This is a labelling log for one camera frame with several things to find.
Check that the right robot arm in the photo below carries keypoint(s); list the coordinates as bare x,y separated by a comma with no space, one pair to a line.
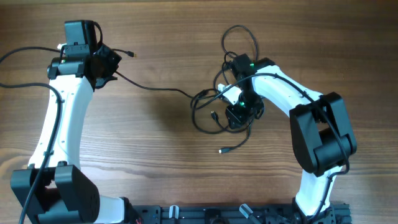
321,132

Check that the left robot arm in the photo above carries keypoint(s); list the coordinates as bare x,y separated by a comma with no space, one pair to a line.
53,189

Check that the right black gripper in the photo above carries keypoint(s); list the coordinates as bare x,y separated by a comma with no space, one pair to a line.
232,113

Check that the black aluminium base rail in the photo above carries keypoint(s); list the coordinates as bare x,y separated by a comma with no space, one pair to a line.
268,214

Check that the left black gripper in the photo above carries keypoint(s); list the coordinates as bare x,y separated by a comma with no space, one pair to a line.
114,58

